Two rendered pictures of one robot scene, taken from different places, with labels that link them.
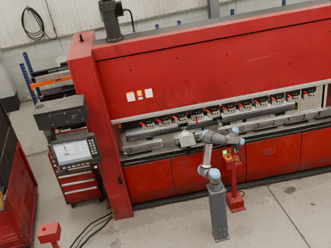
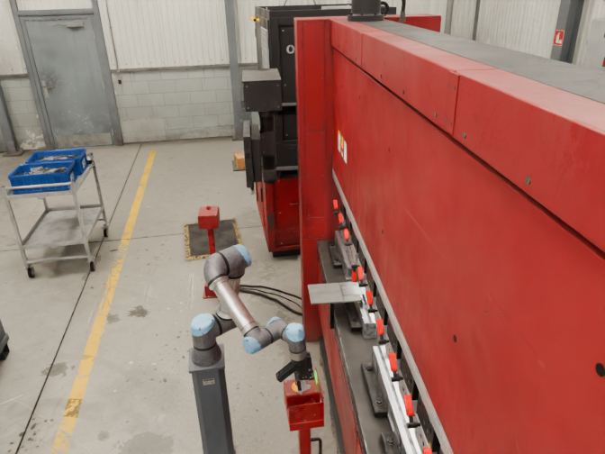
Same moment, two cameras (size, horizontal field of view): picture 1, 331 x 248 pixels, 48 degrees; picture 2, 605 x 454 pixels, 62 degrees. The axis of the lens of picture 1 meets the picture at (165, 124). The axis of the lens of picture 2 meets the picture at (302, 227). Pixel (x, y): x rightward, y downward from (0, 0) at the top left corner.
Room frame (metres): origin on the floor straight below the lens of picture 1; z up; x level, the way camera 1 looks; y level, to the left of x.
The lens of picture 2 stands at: (3.50, -2.47, 2.47)
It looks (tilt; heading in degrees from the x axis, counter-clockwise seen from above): 26 degrees down; 88
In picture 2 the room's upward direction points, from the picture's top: 1 degrees counter-clockwise
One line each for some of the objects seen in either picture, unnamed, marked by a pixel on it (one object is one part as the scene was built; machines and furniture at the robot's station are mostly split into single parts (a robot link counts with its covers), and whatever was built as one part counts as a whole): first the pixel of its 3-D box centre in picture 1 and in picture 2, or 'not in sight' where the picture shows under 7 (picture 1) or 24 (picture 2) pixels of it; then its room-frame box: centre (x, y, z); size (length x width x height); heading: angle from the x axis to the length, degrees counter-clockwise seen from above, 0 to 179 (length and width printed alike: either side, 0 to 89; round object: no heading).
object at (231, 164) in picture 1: (232, 158); (302, 398); (3.54, -0.72, 0.75); 0.20 x 0.16 x 0.18; 97
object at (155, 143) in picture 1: (142, 146); (345, 253); (3.86, 0.33, 0.92); 0.50 x 0.06 x 0.10; 92
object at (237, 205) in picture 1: (235, 201); not in sight; (3.51, -0.73, 0.06); 0.25 x 0.20 x 0.12; 7
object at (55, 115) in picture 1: (70, 138); (264, 135); (3.36, 1.02, 1.53); 0.51 x 0.25 x 0.85; 93
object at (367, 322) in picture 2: (189, 137); (363, 308); (3.88, -0.27, 0.92); 0.39 x 0.06 x 0.10; 92
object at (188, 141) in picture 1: (186, 139); (333, 293); (3.73, -0.23, 1.00); 0.26 x 0.18 x 0.01; 2
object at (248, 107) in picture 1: (245, 104); (401, 344); (3.91, -0.99, 1.26); 0.15 x 0.09 x 0.17; 92
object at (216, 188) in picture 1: (215, 184); (205, 349); (3.06, -0.43, 0.82); 0.15 x 0.15 x 0.10
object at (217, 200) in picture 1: (218, 212); (213, 413); (3.06, -0.43, 0.39); 0.18 x 0.18 x 0.77; 8
